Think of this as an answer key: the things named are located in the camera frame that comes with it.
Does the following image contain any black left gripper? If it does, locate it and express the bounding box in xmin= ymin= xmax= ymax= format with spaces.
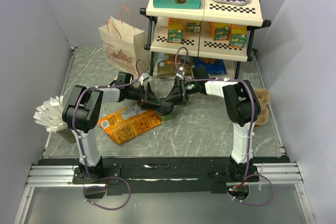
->
xmin=125 ymin=82 xmax=161 ymax=111

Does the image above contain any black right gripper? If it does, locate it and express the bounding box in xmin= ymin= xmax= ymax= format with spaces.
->
xmin=165 ymin=77 xmax=199 ymax=107

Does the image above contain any black plastic cup lid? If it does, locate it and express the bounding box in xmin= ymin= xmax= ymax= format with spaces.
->
xmin=155 ymin=98 xmax=174 ymax=116

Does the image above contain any green paper coffee cup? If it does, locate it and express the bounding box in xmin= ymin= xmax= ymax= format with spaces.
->
xmin=157 ymin=112 xmax=172 ymax=121

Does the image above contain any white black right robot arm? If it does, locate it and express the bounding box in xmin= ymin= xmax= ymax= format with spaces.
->
xmin=161 ymin=66 xmax=261 ymax=181

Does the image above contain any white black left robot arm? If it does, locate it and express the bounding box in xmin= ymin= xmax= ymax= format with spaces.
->
xmin=62 ymin=72 xmax=161 ymax=183

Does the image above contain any brown chips bag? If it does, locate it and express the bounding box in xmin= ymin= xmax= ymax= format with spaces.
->
xmin=153 ymin=52 xmax=192 ymax=78

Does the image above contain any orange chips bag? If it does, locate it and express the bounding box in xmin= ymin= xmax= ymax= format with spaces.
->
xmin=97 ymin=105 xmax=162 ymax=144

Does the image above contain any blue chips bag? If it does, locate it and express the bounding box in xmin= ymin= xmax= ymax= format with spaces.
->
xmin=194 ymin=57 xmax=227 ymax=74

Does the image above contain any white Cream Bear paper bag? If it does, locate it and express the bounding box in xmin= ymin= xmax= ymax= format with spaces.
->
xmin=98 ymin=16 xmax=150 ymax=76

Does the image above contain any cream black three-tier shelf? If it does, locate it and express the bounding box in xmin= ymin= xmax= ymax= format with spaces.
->
xmin=140 ymin=0 xmax=271 ymax=75

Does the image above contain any orange green snack box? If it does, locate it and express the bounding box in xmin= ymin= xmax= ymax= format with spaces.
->
xmin=228 ymin=24 xmax=247 ymax=49
xmin=208 ymin=22 xmax=231 ymax=41
xmin=167 ymin=18 xmax=184 ymax=44
xmin=186 ymin=20 xmax=202 ymax=33

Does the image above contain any brown cardboard cup carrier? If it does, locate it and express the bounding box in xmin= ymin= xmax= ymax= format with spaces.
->
xmin=254 ymin=89 xmax=271 ymax=126

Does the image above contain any white paper straws bundle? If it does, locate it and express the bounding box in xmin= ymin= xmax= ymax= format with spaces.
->
xmin=33 ymin=95 xmax=68 ymax=133

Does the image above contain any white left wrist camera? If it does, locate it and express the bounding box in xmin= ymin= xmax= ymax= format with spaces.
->
xmin=138 ymin=73 xmax=150 ymax=85

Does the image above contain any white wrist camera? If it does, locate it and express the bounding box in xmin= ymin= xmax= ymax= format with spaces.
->
xmin=176 ymin=67 xmax=185 ymax=79
xmin=138 ymin=73 xmax=150 ymax=85

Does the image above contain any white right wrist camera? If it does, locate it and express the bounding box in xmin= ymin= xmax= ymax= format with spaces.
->
xmin=176 ymin=67 xmax=185 ymax=79

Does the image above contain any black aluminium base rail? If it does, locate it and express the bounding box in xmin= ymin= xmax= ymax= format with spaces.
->
xmin=26 ymin=156 xmax=303 ymax=200

